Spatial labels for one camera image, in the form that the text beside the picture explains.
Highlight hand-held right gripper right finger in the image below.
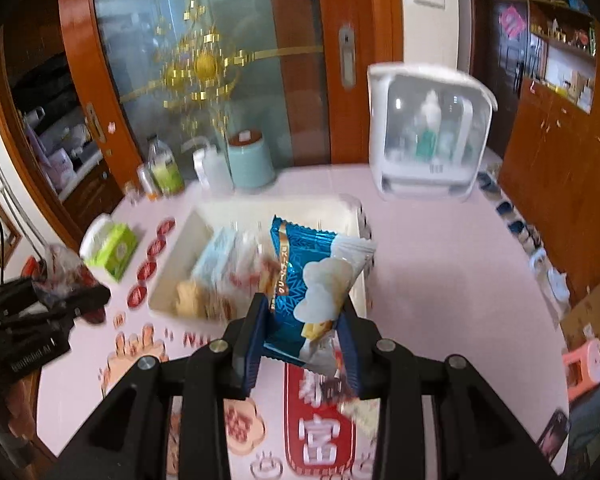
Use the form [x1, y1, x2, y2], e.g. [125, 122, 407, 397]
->
[337, 297, 556, 480]

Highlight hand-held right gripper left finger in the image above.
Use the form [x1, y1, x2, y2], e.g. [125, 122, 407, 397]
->
[45, 292, 271, 480]

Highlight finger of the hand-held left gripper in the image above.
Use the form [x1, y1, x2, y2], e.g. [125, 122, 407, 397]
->
[27, 284, 112, 323]
[0, 278, 48, 313]

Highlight heap of snacks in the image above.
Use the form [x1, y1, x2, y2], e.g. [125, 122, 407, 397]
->
[175, 225, 282, 322]

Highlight blue snack packet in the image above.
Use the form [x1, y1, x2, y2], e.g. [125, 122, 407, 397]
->
[262, 214, 379, 377]

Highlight white rectangular tray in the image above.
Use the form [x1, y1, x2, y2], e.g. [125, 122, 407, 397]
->
[146, 194, 377, 322]

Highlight clear plastic bag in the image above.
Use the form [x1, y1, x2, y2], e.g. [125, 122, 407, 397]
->
[32, 243, 112, 327]

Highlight green tissue pack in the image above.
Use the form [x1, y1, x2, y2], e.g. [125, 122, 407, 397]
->
[79, 213, 140, 282]

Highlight wooden framed window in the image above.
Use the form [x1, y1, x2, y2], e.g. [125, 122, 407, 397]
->
[0, 165, 24, 267]

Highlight wooden kitchen cabinet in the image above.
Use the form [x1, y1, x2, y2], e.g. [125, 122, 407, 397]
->
[60, 152, 126, 218]

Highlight metal drink can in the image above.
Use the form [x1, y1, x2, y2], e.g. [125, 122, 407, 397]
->
[137, 163, 161, 200]

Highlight green label plastic bottle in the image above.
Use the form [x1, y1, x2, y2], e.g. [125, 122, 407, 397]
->
[147, 135, 186, 197]

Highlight white plastic jug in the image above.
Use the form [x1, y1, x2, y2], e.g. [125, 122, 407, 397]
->
[182, 137, 234, 194]

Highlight teal lidded canister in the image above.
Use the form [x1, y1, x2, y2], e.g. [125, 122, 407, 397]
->
[227, 129, 277, 190]

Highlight row of shoes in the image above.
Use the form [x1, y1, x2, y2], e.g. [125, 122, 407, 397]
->
[477, 162, 572, 302]

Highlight dark smartphone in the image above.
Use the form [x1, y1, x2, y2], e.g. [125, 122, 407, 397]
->
[537, 408, 572, 464]

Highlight pink plastic stool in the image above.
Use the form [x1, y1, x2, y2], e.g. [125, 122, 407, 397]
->
[562, 337, 600, 404]

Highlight white countertop sterilizer cabinet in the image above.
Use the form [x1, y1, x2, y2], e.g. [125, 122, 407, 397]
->
[367, 61, 499, 204]

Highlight cardboard box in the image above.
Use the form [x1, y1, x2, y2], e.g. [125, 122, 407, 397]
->
[559, 279, 600, 352]

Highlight dark brown door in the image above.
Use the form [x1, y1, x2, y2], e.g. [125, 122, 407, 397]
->
[469, 0, 532, 162]

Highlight glass sliding door gold ornament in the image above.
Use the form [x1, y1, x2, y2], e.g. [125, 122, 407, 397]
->
[57, 0, 407, 172]

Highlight pink door ornament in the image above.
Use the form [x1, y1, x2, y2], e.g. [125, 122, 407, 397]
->
[498, 3, 526, 39]

